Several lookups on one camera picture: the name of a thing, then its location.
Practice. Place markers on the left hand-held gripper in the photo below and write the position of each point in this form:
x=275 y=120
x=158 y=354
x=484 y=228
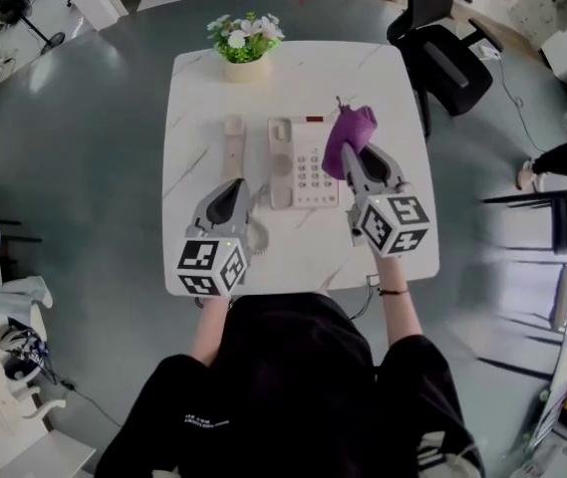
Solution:
x=210 y=267

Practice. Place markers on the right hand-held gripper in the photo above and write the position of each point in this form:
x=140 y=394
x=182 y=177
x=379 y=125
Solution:
x=392 y=224

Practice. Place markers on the purple cloth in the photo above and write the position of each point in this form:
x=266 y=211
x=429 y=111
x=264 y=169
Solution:
x=348 y=132

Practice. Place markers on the beige desk telephone base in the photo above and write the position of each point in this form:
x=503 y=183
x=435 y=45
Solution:
x=308 y=187

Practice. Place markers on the person's left forearm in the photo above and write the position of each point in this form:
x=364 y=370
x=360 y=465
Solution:
x=210 y=331

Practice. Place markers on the person's right forearm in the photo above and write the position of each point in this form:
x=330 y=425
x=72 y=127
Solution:
x=400 y=316

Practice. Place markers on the beige telephone handset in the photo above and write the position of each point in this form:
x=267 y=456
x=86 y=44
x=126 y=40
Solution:
x=234 y=142

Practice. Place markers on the black wristband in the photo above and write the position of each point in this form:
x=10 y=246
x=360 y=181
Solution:
x=395 y=292

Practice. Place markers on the black office chair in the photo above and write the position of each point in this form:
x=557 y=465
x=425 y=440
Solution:
x=442 y=68

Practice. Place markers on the person's black t-shirt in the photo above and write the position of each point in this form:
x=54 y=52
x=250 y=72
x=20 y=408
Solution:
x=288 y=391

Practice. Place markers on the potted flower plant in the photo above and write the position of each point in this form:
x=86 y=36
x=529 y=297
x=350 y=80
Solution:
x=245 y=70

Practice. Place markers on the white power strip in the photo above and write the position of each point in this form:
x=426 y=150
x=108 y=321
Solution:
x=489 y=53

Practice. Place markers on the black white headset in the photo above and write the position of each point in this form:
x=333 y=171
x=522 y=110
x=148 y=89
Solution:
x=19 y=359

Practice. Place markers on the white side table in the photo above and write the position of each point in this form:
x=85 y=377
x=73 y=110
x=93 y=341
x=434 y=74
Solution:
x=44 y=458

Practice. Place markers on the black standing fan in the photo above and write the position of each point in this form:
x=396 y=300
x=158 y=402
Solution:
x=55 y=39

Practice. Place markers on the black white striped fabric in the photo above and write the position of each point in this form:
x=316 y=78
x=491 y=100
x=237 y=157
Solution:
x=437 y=453

